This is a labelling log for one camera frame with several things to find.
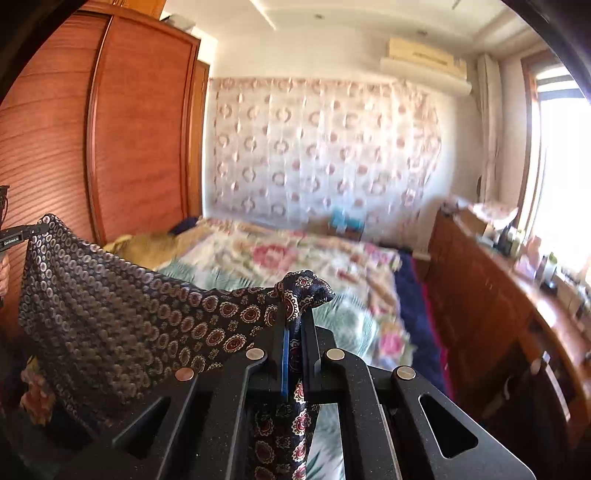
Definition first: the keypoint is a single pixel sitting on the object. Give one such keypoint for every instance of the teal object at headboard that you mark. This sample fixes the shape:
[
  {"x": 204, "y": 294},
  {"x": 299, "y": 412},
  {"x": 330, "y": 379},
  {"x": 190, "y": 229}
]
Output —
[{"x": 345, "y": 226}]

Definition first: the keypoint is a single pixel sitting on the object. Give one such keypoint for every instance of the sheer circle-patterned curtain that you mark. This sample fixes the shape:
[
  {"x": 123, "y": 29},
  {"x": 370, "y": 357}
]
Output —
[{"x": 293, "y": 153}]

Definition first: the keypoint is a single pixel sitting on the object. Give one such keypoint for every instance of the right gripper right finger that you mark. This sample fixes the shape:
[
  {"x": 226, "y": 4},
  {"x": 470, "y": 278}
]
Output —
[{"x": 396, "y": 424}]

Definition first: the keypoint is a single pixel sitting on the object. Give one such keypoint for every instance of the person's left hand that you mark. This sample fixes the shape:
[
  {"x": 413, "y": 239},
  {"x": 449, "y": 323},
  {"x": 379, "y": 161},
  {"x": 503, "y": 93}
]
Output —
[{"x": 4, "y": 275}]

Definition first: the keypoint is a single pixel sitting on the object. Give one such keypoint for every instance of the navy circle-patterned garment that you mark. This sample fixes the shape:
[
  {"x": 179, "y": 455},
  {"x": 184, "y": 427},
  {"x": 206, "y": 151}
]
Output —
[{"x": 106, "y": 331}]

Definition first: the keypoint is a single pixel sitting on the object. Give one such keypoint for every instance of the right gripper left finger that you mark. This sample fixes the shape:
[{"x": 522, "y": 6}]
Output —
[{"x": 190, "y": 421}]

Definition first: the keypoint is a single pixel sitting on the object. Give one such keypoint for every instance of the wall air conditioner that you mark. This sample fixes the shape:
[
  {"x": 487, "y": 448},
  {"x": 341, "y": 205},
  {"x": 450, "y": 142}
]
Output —
[{"x": 428, "y": 66}]

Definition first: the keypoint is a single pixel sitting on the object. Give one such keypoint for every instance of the dark blue blanket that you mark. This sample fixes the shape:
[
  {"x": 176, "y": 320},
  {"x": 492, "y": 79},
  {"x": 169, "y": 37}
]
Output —
[{"x": 428, "y": 354}]

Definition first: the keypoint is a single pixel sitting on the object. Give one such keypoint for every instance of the brown gold patterned garment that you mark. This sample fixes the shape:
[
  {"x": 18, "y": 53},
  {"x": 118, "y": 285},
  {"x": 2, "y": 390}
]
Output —
[{"x": 151, "y": 250}]

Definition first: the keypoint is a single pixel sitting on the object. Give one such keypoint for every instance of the wooden slatted wardrobe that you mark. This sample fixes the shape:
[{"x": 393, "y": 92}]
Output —
[{"x": 104, "y": 126}]

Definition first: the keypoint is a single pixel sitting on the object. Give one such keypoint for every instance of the wooden side cabinet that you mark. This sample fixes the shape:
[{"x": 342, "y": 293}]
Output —
[{"x": 518, "y": 363}]

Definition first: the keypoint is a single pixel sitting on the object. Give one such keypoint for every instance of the palm leaf print blanket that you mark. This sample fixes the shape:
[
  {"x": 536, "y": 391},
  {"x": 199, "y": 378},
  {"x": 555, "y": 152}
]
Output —
[{"x": 326, "y": 460}]

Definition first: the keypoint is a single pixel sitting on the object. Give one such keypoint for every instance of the window with wooden frame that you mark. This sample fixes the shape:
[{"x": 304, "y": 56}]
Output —
[{"x": 555, "y": 199}]

